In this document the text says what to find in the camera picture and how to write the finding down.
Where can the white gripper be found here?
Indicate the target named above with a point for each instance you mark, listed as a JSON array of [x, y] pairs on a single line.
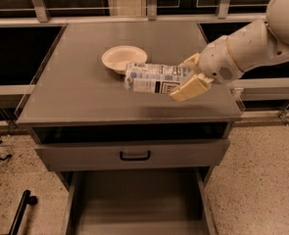
[[216, 62]]

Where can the blue labelled plastic bottle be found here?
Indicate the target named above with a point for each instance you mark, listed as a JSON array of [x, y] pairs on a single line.
[[153, 78]]

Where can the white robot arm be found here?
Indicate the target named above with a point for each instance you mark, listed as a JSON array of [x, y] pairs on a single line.
[[257, 44]]

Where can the grey drawer cabinet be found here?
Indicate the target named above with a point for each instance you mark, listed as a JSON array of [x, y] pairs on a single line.
[[77, 100]]

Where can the open grey middle drawer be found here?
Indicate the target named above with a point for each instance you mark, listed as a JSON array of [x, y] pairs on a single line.
[[169, 201]]

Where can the grey top drawer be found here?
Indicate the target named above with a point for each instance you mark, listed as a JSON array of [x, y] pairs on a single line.
[[104, 156]]

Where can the white bowl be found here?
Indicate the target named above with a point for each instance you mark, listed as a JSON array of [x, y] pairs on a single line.
[[118, 57]]

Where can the metal window railing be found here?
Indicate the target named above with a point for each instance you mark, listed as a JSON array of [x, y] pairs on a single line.
[[59, 12]]

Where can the black stand leg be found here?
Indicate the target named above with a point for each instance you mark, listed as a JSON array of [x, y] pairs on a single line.
[[26, 200]]

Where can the clear acrylic bracket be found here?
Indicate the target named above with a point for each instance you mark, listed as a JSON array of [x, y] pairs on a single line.
[[236, 90]]

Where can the black drawer handle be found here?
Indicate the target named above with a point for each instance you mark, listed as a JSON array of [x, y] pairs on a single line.
[[130, 157]]

